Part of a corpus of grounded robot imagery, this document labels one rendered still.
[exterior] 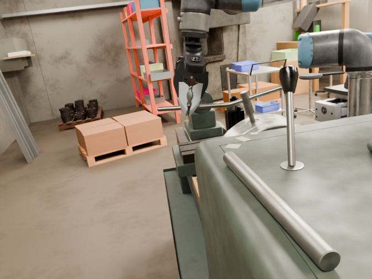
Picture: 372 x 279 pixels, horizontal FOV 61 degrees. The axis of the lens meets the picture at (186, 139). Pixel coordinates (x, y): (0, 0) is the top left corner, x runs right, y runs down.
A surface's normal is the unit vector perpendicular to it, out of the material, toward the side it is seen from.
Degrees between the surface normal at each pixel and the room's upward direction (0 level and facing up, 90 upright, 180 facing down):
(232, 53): 90
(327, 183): 0
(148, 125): 90
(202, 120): 90
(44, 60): 90
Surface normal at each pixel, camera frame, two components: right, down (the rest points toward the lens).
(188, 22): -0.41, 0.22
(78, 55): 0.25, 0.27
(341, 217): -0.12, -0.95
